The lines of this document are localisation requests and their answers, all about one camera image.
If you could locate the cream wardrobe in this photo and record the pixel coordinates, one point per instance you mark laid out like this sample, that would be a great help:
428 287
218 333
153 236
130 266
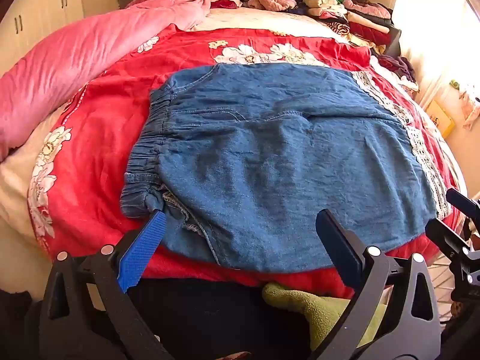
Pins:
37 18

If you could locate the dark red garment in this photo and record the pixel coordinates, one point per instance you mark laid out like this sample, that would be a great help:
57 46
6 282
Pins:
225 4

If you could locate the pink patterned cloth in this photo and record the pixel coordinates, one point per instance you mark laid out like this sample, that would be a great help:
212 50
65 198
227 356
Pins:
468 103

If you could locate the person's black-clad leg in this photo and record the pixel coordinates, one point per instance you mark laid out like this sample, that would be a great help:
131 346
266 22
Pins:
217 315

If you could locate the yellow box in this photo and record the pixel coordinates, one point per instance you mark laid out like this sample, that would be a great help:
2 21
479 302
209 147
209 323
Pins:
440 116

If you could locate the green fleece jacket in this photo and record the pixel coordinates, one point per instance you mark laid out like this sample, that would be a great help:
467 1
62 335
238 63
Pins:
318 307

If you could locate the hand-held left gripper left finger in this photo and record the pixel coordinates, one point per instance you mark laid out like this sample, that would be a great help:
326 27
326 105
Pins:
144 247

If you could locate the pile of folded clothes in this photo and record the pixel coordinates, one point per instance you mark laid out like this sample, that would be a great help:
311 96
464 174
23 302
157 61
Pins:
352 15

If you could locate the blue denim skirt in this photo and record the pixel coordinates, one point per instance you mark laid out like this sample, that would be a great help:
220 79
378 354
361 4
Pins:
262 157

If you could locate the red floral bedspread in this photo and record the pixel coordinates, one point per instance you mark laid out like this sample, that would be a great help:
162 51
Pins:
105 127

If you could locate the white curtain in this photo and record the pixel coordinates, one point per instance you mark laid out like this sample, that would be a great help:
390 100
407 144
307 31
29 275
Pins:
431 45

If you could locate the pink quilt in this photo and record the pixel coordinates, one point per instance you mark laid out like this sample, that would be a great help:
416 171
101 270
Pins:
75 56

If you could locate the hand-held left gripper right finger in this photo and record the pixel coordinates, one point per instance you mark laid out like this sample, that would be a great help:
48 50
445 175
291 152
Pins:
337 249

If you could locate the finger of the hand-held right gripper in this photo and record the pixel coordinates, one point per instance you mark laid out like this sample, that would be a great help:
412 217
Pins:
463 203
446 237

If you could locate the dark purple garment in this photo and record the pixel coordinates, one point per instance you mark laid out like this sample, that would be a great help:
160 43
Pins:
399 68

